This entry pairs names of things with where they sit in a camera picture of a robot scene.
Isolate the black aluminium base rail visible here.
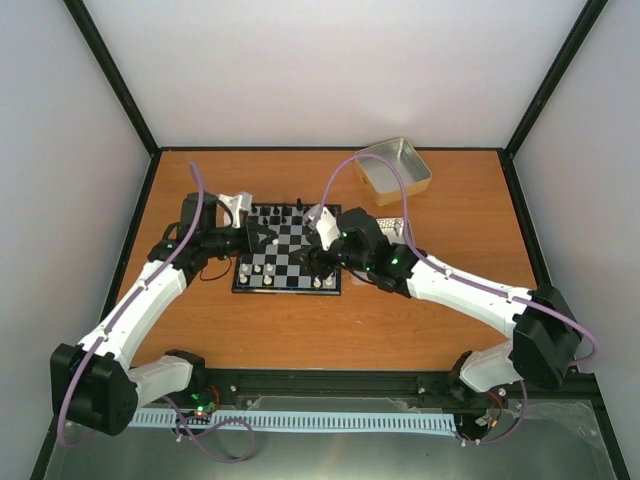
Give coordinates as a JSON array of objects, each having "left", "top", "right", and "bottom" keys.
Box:
[{"left": 69, "top": 367, "right": 599, "bottom": 401}]

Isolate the light blue slotted cable duct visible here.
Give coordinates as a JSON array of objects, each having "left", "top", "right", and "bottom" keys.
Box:
[{"left": 127, "top": 405, "right": 459, "bottom": 439}]

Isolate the black frame post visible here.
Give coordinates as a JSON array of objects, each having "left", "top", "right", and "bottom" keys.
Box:
[
  {"left": 503, "top": 0, "right": 611, "bottom": 157},
  {"left": 62, "top": 0, "right": 162, "bottom": 156}
]

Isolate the gold square tin box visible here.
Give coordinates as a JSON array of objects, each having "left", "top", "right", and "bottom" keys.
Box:
[{"left": 353, "top": 137, "right": 432, "bottom": 206}]

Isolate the black and silver chessboard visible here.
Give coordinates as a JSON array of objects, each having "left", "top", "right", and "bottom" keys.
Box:
[{"left": 231, "top": 202, "right": 341, "bottom": 295}]

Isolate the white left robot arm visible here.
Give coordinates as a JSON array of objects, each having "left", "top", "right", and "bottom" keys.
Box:
[{"left": 50, "top": 192, "right": 276, "bottom": 436}]

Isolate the silver embossed tin tray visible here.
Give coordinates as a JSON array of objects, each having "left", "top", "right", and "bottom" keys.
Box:
[{"left": 376, "top": 217, "right": 406, "bottom": 244}]

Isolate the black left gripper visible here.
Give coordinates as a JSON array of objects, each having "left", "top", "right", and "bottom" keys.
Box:
[{"left": 205, "top": 221, "right": 277, "bottom": 258}]

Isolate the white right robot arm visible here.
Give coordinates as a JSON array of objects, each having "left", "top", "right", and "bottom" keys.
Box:
[{"left": 292, "top": 205, "right": 584, "bottom": 404}]

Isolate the black frame post left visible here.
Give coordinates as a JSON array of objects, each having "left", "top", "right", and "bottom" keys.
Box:
[{"left": 62, "top": 0, "right": 162, "bottom": 156}]

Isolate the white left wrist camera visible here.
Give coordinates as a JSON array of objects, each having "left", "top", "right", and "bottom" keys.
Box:
[{"left": 218, "top": 192, "right": 253, "bottom": 229}]

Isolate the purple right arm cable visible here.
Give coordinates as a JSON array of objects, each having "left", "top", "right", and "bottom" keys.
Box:
[{"left": 319, "top": 155, "right": 600, "bottom": 447}]

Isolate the black frame post right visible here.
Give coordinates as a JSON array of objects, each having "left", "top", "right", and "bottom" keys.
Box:
[{"left": 503, "top": 0, "right": 611, "bottom": 157}]

